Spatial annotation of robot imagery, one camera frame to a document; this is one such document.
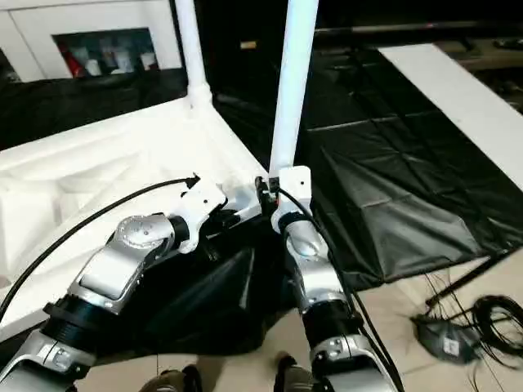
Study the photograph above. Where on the small white jar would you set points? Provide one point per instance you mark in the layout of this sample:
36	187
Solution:
92	68
146	62

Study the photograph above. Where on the black work mat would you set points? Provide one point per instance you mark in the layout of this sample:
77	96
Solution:
388	183

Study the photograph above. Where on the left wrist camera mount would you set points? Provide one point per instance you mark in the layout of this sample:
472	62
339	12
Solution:
200	204

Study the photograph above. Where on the tall white jar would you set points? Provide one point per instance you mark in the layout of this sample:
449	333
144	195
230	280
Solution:
122	62

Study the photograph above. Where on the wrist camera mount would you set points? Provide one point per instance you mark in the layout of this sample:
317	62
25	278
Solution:
296	183
200	204

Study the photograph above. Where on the black stand base with label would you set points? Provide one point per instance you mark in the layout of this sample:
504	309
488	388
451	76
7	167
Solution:
445	341

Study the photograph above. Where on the red bottle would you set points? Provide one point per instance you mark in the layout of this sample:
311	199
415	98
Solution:
73	66

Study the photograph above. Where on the white sideboard cabinet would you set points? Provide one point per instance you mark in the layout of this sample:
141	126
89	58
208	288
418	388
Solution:
32	32

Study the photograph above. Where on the white flat board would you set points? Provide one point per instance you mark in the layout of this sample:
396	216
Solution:
457	102

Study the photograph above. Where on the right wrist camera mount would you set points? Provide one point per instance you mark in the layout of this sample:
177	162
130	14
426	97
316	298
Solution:
296	183

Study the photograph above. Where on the small tan object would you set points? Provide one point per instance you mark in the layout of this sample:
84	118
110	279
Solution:
246	44

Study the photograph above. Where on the black stand pole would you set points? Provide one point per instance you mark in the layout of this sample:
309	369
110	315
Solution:
466	281

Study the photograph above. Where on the white plastic table top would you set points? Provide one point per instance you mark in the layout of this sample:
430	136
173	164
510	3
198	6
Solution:
81	175

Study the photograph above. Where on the dark metal bar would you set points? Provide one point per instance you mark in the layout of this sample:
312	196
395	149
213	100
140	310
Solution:
408	28

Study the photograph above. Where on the white tapered table leg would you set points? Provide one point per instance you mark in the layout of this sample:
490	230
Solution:
192	53
292	81

